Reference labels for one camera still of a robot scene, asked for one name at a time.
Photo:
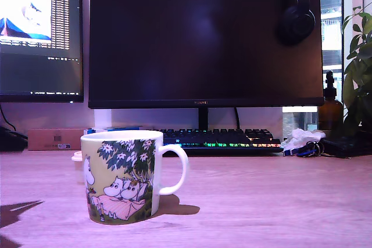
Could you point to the amber pump bottle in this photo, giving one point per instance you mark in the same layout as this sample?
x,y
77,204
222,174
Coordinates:
x,y
329,111

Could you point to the black backlit mechanical keyboard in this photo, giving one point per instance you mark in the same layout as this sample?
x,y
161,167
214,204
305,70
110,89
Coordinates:
x,y
232,139

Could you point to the green leafy houseplant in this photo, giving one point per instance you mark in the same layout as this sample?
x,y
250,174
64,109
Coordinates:
x,y
359,71

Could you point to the cartoon print ceramic mug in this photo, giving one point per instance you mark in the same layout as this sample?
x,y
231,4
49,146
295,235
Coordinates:
x,y
122,166

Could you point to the brown cardboard box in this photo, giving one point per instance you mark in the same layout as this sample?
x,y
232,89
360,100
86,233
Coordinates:
x,y
43,139

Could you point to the low black desk object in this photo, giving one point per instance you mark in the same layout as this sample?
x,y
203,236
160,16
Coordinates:
x,y
11,143

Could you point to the metal key rings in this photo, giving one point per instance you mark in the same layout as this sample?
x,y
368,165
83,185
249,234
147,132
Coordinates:
x,y
315,146

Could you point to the flat blue box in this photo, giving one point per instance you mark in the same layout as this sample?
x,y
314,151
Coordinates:
x,y
122,128

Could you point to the crumpled white tissue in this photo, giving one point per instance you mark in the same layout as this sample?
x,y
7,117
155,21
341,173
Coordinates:
x,y
302,136

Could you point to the large black dark monitor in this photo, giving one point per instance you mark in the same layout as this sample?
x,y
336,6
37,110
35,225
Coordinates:
x,y
174,56

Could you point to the black flat wallet case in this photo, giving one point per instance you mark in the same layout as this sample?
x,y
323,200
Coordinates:
x,y
343,146

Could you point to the black over-ear headphones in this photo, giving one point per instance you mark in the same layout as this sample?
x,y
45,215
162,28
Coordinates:
x,y
296,21

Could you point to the tan coffee capsule pale lid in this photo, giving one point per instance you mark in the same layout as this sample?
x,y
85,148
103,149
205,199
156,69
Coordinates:
x,y
78,172

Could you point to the black window frame bar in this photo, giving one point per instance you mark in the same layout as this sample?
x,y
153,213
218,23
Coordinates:
x,y
342,12

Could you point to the black monitor showing terminal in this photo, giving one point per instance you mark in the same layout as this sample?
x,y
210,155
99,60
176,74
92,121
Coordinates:
x,y
40,71

